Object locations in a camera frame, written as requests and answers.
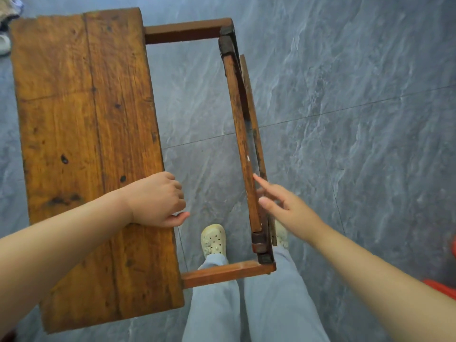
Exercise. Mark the person's right leg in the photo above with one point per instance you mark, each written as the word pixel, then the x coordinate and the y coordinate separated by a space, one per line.
pixel 281 306

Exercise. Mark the white slipper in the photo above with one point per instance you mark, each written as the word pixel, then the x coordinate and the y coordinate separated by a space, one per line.
pixel 4 44

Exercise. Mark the person's left thumb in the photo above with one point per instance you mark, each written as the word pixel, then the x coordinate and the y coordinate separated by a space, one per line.
pixel 178 220

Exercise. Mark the person's leg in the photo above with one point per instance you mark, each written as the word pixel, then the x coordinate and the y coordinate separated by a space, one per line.
pixel 213 309
pixel 281 306

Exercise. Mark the person's right forearm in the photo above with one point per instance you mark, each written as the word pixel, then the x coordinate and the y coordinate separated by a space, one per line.
pixel 384 288

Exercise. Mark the person's right hand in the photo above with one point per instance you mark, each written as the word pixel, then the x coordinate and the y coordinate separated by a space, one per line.
pixel 295 213

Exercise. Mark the brown wooden bench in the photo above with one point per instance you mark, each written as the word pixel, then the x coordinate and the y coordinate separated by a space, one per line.
pixel 82 103

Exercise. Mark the red plastic stool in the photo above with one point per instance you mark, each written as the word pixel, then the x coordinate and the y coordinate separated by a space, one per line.
pixel 443 289

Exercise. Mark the person's left leg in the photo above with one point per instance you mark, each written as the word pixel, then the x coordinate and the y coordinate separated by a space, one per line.
pixel 213 309

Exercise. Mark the person's left forearm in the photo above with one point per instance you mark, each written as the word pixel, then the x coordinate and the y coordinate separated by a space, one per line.
pixel 60 242

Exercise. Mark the person's left hand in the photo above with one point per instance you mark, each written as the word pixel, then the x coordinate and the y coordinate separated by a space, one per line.
pixel 153 201

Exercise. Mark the cream clog shoe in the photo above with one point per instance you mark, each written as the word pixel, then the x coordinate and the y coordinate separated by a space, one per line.
pixel 282 236
pixel 213 240

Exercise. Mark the person's right thumb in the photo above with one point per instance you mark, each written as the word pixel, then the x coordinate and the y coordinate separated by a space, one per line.
pixel 270 208

